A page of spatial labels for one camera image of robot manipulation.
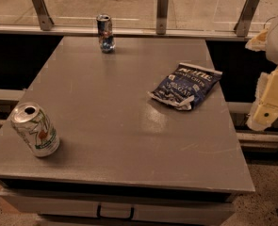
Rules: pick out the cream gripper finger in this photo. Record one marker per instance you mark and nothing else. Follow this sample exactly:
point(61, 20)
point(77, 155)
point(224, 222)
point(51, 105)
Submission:
point(264, 110)
point(258, 42)

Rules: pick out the blue chip bag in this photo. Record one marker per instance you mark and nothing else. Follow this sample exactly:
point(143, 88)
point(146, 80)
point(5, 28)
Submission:
point(187, 87)

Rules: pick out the blue silver energy drink can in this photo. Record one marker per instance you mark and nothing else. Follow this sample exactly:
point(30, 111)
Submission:
point(105, 34)

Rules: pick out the white green 7up can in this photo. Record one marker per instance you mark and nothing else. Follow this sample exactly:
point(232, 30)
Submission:
point(33, 125)

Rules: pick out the white drawer front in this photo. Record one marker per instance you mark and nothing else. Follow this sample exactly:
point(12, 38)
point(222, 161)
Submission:
point(77, 206)

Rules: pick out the right metal rail bracket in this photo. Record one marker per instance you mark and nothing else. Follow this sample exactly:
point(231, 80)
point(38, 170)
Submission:
point(243, 24)

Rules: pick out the metal rail bracket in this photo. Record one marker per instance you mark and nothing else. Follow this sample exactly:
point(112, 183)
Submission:
point(243, 24)
point(161, 16)
point(45, 21)

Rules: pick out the middle metal rail bracket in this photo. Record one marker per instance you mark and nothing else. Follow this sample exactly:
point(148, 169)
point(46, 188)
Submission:
point(161, 16)

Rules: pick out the black drawer handle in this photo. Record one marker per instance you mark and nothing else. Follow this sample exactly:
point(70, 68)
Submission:
point(115, 211)

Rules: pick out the left metal rail bracket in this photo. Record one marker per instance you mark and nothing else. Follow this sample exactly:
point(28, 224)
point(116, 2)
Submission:
point(45, 21)

